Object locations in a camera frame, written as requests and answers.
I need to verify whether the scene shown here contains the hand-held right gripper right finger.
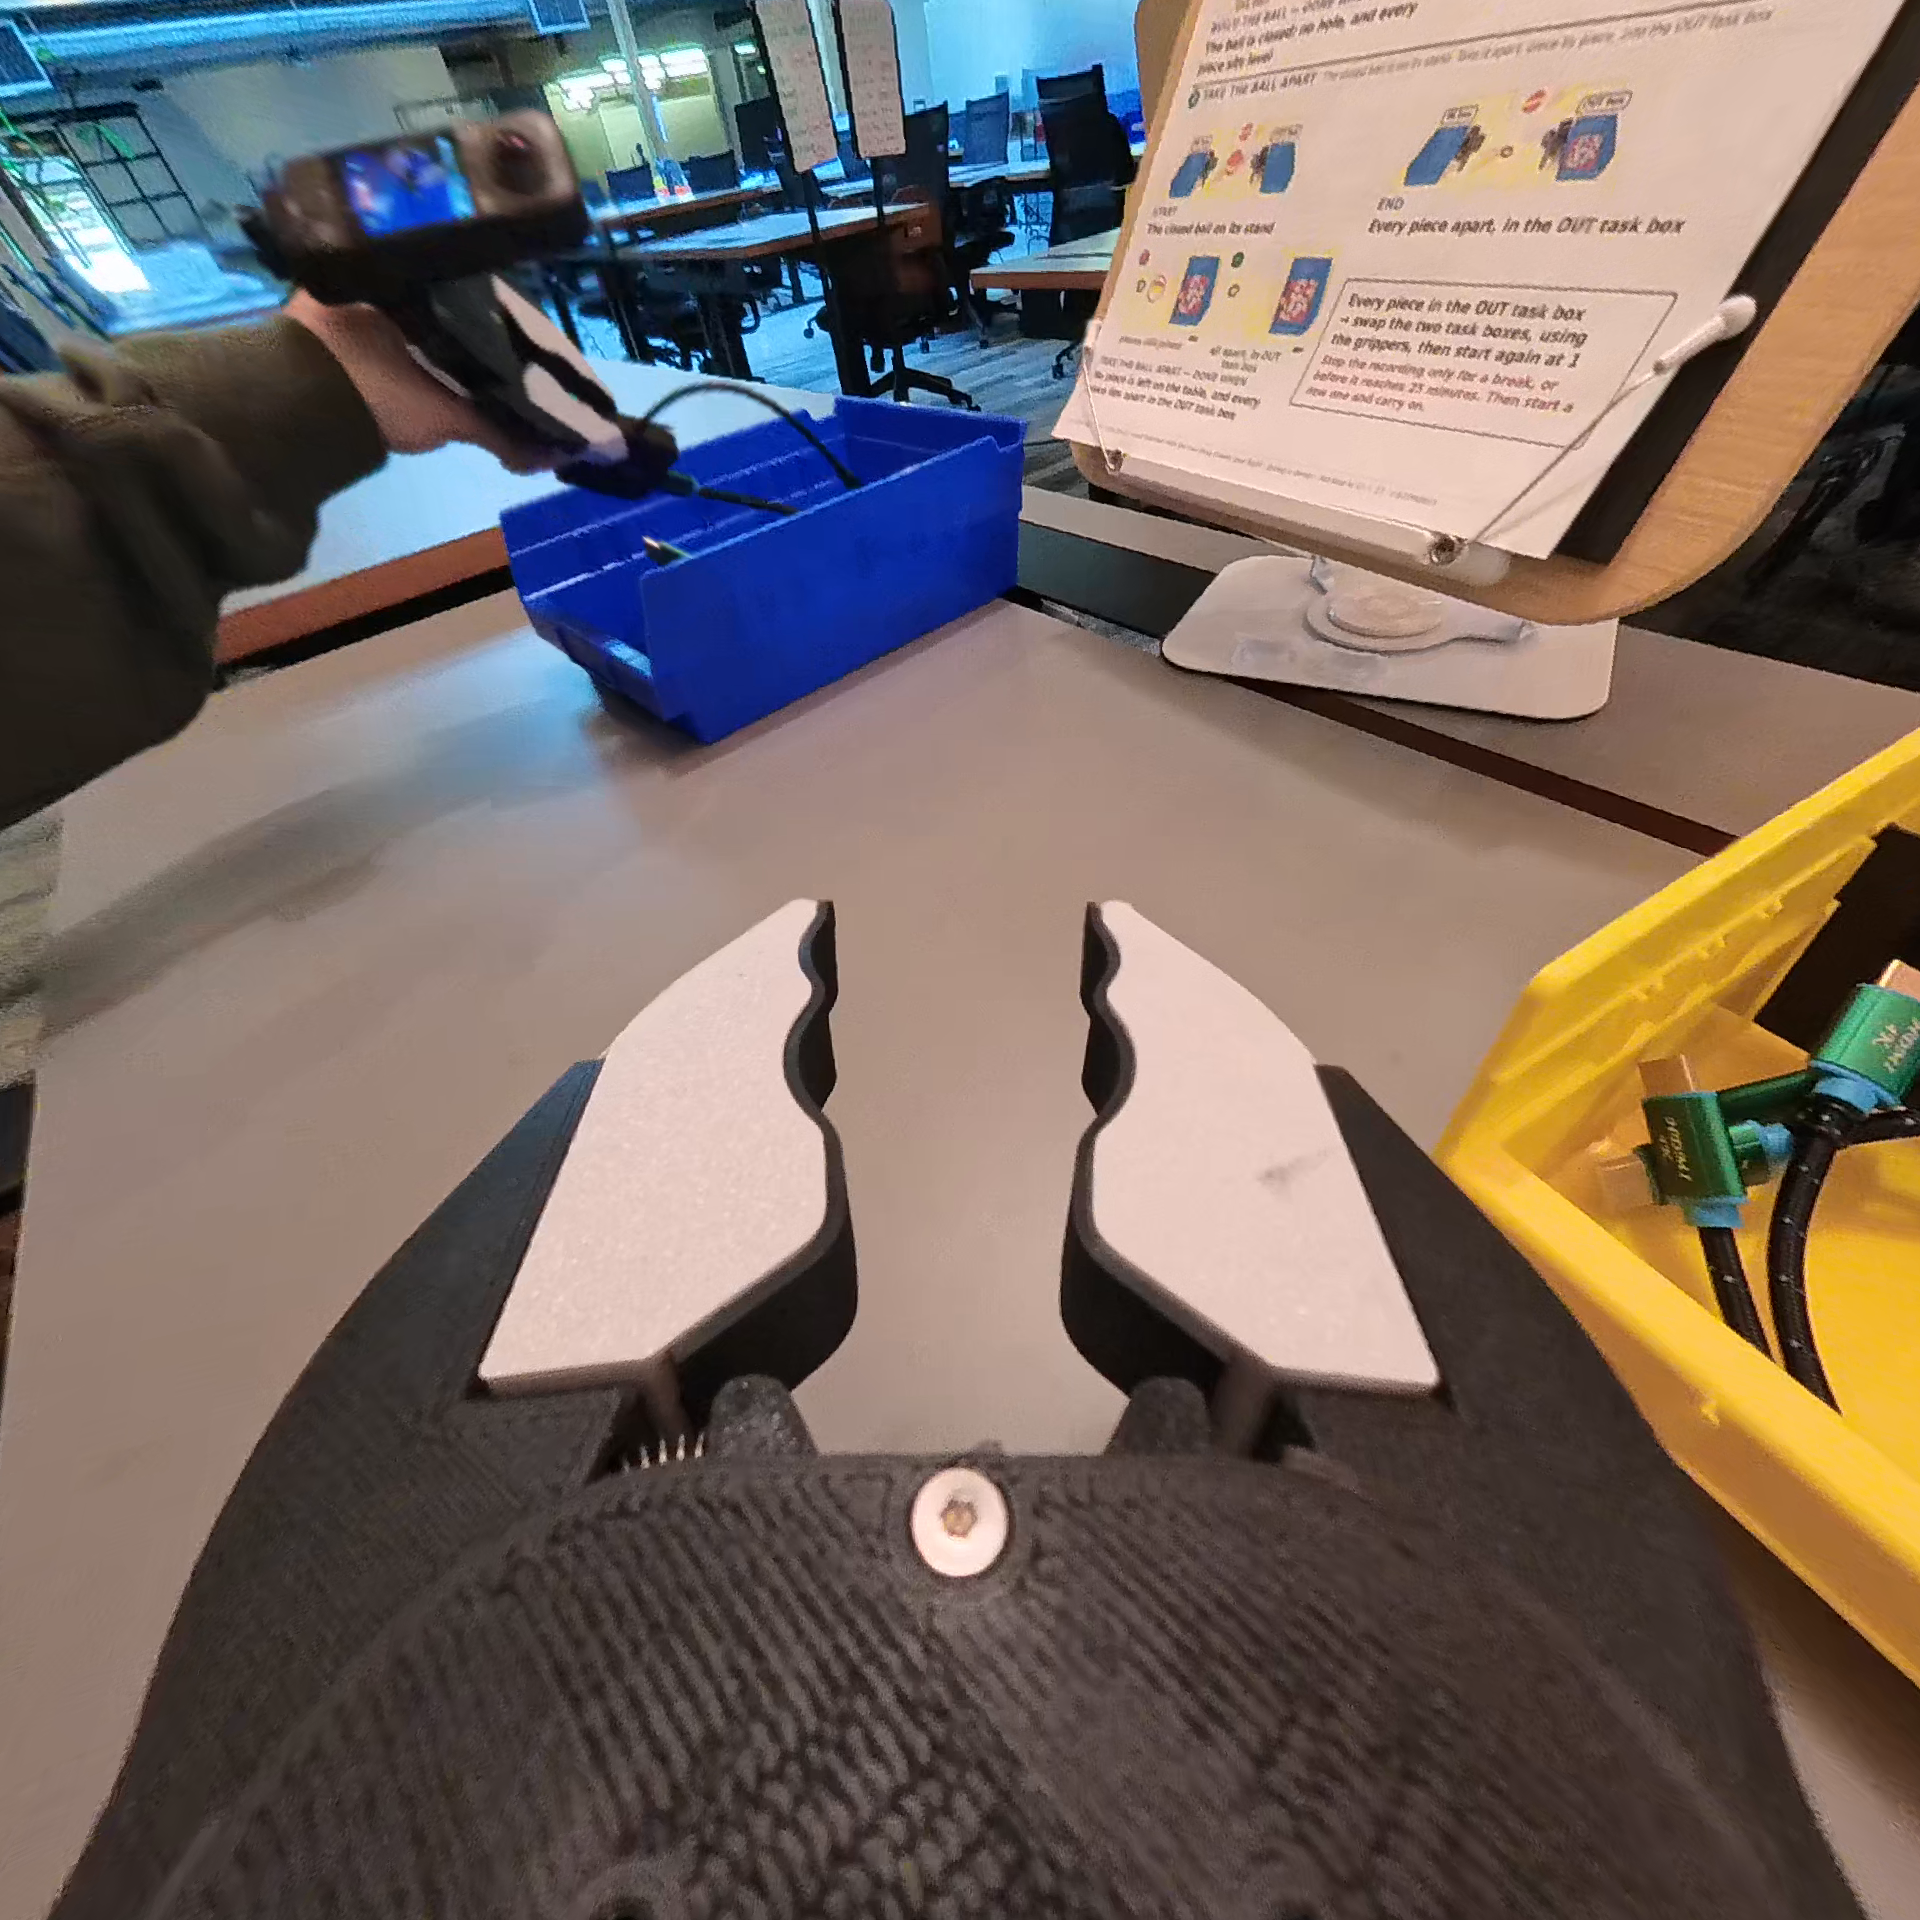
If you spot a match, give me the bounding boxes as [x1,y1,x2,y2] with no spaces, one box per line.
[1055,897,1443,1470]

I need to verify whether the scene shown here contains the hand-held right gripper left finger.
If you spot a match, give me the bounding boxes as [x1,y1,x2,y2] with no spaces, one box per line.
[474,897,859,1470]

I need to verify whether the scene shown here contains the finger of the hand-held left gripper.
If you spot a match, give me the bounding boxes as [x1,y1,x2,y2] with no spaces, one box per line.
[481,279,681,494]

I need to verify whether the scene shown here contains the black hub with cable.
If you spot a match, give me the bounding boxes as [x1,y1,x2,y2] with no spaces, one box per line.
[576,381,868,520]

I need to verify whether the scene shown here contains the blue plastic bin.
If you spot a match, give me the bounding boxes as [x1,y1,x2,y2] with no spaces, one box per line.
[501,396,1026,750]

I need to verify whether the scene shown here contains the yellow plastic bin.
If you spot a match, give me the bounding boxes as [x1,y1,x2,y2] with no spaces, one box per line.
[1436,735,1920,1685]

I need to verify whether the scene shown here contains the person's left forearm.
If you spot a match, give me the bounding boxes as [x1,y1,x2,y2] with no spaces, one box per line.
[0,315,394,835]

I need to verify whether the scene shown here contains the person's left hand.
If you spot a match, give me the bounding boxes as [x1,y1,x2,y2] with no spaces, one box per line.
[281,287,559,466]

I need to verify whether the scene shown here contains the white table with wooden edge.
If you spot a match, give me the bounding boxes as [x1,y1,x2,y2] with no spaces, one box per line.
[209,354,839,672]

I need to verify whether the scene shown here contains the wooden office table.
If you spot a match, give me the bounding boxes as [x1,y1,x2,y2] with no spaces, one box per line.
[964,224,1126,381]
[590,178,940,396]

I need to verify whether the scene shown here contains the hanging paper sheet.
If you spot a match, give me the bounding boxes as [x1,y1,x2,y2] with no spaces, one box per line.
[839,0,917,158]
[749,0,839,172]

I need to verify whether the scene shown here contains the black office chair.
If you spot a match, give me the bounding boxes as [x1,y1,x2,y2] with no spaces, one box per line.
[1037,65,1138,381]
[819,106,983,417]

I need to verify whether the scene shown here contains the white stand base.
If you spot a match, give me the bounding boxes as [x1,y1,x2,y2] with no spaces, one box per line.
[1166,550,1621,721]

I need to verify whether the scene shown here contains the wooden document stand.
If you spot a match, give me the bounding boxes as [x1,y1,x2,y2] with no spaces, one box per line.
[1093,0,1920,625]

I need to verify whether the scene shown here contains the printed instruction sheet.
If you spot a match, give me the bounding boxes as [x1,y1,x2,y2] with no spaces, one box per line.
[1048,0,1920,562]

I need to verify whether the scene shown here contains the black backing panel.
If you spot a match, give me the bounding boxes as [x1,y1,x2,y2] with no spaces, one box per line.
[1560,65,1920,564]

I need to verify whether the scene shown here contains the green plug braided cable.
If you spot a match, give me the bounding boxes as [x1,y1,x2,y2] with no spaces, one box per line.
[1594,1090,1785,1360]
[1634,1056,1851,1417]
[1797,960,1920,1145]

